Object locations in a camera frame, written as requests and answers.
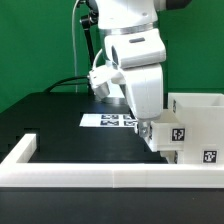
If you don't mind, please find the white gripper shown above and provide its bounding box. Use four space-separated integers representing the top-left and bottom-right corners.
122 64 163 136

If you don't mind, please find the white drawer tray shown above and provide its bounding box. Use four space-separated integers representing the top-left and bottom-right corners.
160 151 178 164
133 110 188 152

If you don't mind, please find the white front drawer tray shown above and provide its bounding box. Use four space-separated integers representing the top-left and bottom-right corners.
160 151 178 164

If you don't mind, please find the white drawer cabinet box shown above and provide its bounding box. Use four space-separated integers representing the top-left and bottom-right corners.
168 93 224 165

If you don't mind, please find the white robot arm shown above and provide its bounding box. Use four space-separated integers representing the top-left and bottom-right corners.
90 0 192 137

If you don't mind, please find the white fiducial marker sheet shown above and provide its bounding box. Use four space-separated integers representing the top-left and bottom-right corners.
80 114 136 127

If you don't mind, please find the white U-shaped table fence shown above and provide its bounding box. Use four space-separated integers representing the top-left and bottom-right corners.
0 134 224 188

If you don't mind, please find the black cable bundle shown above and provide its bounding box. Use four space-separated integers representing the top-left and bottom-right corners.
43 75 100 94

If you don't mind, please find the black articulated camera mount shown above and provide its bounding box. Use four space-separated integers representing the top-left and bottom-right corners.
78 0 99 65

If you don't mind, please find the white hanging cable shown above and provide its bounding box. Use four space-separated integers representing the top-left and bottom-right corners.
71 0 82 94

